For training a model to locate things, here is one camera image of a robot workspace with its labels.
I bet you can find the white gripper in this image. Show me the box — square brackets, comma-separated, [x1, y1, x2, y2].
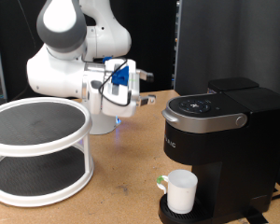
[101, 58, 158, 119]

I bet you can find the white mug green-taped handle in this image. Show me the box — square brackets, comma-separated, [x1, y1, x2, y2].
[156, 169, 199, 215]

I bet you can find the black Keurig coffee machine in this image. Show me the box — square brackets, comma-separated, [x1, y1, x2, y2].
[158, 87, 280, 224]

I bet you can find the black curtain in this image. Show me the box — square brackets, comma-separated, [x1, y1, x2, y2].
[0, 0, 178, 102]

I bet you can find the dark grey partition panel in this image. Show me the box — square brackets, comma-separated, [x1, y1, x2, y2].
[174, 0, 280, 101]

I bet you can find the white two-tier turntable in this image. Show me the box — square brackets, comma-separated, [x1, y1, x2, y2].
[0, 96, 94, 208]

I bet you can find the black camera cable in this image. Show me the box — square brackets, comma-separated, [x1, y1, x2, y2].
[98, 58, 132, 107]

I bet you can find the grey vertical rail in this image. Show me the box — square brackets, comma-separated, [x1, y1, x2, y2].
[172, 0, 181, 91]

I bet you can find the thin black hanging cable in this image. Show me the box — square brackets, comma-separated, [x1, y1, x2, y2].
[6, 0, 38, 101]

